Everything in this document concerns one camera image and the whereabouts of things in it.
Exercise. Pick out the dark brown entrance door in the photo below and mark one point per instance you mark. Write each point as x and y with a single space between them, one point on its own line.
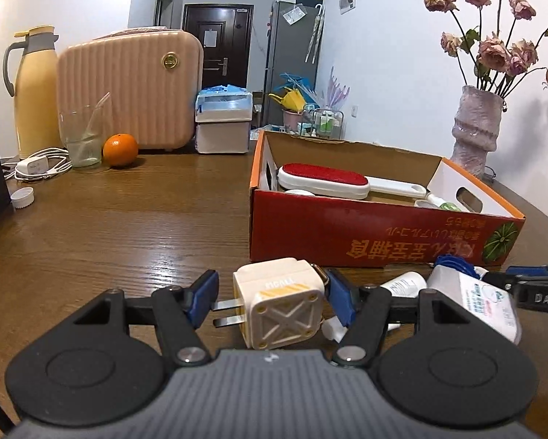
228 64

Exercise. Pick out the grey refrigerator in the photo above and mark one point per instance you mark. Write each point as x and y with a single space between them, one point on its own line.
287 55

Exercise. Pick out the green white tube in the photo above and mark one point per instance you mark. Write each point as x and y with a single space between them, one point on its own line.
449 206

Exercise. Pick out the purple clothes hangers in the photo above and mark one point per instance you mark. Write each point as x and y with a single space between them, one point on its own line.
335 89

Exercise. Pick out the black eyeglasses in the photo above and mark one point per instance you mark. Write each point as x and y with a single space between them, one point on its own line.
490 173

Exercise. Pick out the cream plug adapter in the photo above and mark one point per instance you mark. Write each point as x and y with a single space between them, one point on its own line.
278 311

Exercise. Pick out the red cardboard box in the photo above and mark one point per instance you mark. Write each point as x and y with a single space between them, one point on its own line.
347 228

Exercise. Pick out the white cream tube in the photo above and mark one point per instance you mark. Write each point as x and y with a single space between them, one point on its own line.
404 286

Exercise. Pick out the yellow watering can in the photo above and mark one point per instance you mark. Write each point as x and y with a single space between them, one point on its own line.
292 100

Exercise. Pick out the white round lid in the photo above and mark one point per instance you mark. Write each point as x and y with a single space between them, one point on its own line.
301 192

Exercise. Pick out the white hanging umbrella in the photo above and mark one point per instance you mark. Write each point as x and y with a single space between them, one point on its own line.
315 32

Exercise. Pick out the pink ribbed suitcase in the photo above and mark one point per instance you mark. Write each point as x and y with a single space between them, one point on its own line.
136 91

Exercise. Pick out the white tissue box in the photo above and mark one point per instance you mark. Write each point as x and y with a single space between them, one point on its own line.
222 132

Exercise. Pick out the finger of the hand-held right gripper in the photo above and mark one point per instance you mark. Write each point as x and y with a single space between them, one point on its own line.
459 265
525 270

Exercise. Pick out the white labelled bottle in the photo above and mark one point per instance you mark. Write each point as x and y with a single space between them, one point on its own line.
497 311

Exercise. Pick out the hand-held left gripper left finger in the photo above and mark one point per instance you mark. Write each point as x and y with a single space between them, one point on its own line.
205 293

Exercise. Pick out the pink ceramic vase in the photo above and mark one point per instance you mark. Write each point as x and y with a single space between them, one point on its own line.
477 128

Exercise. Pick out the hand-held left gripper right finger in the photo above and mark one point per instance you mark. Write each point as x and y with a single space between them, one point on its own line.
340 298

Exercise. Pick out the white paper notice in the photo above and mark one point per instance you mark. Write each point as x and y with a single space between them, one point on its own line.
210 38

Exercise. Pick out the dried pink roses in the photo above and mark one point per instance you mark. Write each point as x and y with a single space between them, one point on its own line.
493 52

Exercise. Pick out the clear glass cup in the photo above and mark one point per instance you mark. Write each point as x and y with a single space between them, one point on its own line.
82 146

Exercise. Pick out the dark side doorway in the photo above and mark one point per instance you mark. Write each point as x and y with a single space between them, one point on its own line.
163 9

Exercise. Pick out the orange fruit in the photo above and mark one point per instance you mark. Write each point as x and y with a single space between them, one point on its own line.
120 150

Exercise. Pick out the white bottle cap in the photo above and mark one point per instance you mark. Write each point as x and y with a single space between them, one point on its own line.
23 197

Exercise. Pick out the red and white lint brush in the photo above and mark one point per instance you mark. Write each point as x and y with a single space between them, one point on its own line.
324 178

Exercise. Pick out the yellow thermos jug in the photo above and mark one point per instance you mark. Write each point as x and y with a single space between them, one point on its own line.
38 96

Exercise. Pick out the clear plastic document sleeve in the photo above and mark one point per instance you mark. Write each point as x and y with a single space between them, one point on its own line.
295 14

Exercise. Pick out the pink bucket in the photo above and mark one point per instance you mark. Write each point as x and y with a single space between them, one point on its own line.
292 120

